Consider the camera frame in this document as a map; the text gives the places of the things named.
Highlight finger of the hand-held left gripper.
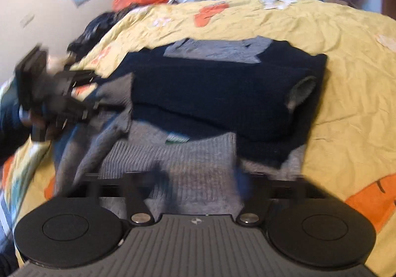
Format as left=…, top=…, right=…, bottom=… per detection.
left=63, top=69, right=97, bottom=86
left=62, top=100, right=100, bottom=123

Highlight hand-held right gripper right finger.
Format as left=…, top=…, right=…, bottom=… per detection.
left=233, top=164, right=311, bottom=227

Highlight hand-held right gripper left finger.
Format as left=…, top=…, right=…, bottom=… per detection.
left=81, top=169, right=169, bottom=227

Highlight grey sweater with navy sleeves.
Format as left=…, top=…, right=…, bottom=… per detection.
left=52, top=36, right=328, bottom=219

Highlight dark patterned clothes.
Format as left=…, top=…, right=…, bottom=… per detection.
left=66, top=11, right=125, bottom=59

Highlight yellow floral quilt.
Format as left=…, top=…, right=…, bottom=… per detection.
left=0, top=0, right=396, bottom=268

